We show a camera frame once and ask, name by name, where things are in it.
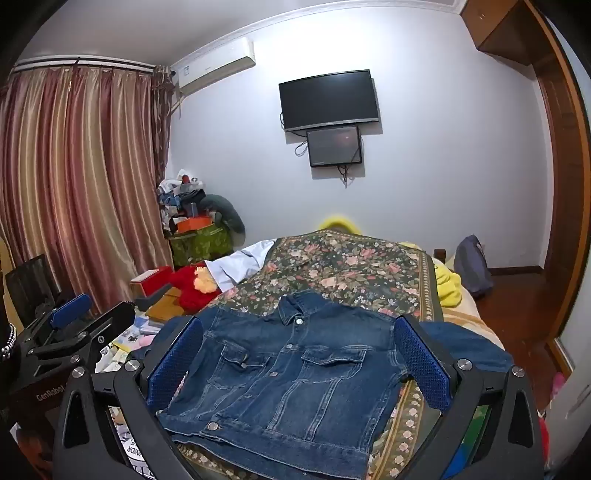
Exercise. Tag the wooden door frame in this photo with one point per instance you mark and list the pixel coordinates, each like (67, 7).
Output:
(561, 184)

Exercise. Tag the white air conditioner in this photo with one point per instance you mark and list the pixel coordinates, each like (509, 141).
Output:
(214, 67)

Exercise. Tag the large black wall television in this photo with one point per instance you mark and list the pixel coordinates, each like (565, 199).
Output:
(328, 99)

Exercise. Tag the black chair back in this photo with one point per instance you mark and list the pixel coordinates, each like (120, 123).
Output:
(30, 286)

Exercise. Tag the curtain rail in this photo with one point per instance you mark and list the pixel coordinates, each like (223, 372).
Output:
(83, 64)

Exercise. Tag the beige bed sheet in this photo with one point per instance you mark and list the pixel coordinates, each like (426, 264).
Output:
(466, 323)

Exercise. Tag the grey green pillow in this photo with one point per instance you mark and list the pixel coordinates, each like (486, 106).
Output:
(226, 210)

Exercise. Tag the red plush toy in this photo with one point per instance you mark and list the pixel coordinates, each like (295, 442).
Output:
(189, 288)

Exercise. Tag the yellow pillow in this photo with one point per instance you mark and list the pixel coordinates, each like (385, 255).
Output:
(340, 223)

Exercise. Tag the yellow blanket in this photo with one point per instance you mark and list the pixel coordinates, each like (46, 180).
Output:
(448, 286)

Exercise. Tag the pile of clutter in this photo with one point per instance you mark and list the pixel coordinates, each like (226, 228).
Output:
(178, 198)

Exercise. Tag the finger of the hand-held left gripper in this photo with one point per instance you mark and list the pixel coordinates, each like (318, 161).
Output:
(104, 330)
(69, 308)

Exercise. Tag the red box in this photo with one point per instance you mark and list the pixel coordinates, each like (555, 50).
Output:
(150, 281)

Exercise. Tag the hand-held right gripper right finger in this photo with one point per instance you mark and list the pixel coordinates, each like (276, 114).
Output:
(422, 364)

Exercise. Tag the blue denim jacket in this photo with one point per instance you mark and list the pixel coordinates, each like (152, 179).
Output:
(300, 378)

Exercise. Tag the white cloth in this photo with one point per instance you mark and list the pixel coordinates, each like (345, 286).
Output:
(238, 265)

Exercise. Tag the floral bedspread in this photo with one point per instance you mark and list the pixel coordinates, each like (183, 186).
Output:
(332, 267)

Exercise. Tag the striped red curtain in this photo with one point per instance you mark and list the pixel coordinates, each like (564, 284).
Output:
(78, 184)

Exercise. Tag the scattered papers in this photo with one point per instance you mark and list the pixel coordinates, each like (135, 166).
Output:
(129, 339)

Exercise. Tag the orange box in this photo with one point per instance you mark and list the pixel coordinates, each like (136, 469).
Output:
(194, 225)

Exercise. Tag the wooden overhead cabinet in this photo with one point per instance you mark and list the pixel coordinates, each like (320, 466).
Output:
(496, 27)

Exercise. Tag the small black wall monitor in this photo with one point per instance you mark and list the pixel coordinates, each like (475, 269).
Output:
(334, 145)

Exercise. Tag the grey blue backpack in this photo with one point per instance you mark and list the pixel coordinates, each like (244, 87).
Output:
(472, 265)

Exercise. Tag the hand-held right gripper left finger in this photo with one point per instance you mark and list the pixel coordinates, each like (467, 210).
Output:
(178, 364)

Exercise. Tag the brown wooden box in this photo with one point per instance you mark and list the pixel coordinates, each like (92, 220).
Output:
(164, 307)

